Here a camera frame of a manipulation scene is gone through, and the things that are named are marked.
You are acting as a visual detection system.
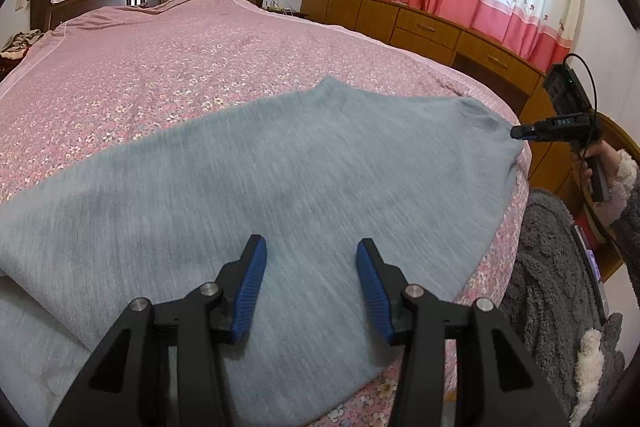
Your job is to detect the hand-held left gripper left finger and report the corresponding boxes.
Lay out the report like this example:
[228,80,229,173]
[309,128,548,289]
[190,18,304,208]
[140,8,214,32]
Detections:
[50,234,267,427]

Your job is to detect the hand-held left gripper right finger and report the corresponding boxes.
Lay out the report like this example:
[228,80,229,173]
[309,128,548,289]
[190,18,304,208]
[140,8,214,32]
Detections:
[356,238,568,427]

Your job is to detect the grey pants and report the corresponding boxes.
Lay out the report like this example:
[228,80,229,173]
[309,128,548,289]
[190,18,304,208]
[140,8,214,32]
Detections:
[0,76,525,427]

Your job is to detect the person's right forearm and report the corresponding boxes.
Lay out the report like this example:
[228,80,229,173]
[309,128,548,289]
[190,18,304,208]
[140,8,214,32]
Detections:
[595,149,640,308]

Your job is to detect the person's right hand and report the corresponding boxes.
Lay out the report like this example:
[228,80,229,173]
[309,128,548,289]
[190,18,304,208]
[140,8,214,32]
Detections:
[570,141,622,222]

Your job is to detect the long wooden cabinet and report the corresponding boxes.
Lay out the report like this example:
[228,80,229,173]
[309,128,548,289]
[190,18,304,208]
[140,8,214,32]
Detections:
[300,0,596,208]

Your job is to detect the person's grey fluffy robe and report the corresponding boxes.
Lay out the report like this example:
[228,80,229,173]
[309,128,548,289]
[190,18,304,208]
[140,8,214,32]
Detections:
[500,189,626,427]

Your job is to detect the pink floral bedsheet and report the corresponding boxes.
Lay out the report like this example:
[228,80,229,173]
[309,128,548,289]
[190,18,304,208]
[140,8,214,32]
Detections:
[0,0,533,427]

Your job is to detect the pile of clothes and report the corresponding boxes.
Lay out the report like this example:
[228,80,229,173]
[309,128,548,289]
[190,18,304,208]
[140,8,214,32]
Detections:
[0,29,48,80]

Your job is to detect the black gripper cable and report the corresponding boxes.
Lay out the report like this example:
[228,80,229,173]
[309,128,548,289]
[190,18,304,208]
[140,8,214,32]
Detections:
[565,53,601,142]

